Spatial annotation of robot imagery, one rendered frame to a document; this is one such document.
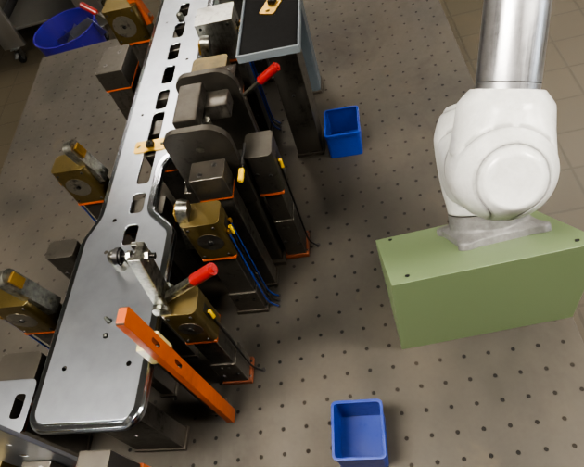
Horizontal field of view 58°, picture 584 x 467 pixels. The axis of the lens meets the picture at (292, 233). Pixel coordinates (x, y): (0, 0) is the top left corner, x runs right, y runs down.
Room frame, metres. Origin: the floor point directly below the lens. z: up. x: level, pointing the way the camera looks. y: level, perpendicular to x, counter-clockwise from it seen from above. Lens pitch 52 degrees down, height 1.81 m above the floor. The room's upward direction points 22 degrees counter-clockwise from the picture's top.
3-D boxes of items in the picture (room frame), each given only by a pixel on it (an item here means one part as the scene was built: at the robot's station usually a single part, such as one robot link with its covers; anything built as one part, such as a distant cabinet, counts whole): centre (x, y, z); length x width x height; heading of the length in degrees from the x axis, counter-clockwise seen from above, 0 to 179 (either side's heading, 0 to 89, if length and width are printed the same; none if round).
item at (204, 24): (1.29, -0.04, 0.90); 0.13 x 0.08 x 0.41; 71
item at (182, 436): (0.46, 0.43, 0.84); 0.12 x 0.05 x 0.29; 71
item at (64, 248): (0.84, 0.50, 0.84); 0.10 x 0.05 x 0.29; 71
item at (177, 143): (0.88, 0.08, 0.94); 0.18 x 0.13 x 0.49; 161
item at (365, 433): (0.30, 0.02, 0.75); 0.11 x 0.10 x 0.09; 161
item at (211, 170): (0.76, 0.11, 0.91); 0.07 x 0.05 x 0.42; 71
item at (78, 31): (2.98, 0.72, 0.24); 0.41 x 0.38 x 0.48; 73
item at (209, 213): (0.70, 0.14, 0.88); 0.11 x 0.07 x 0.37; 71
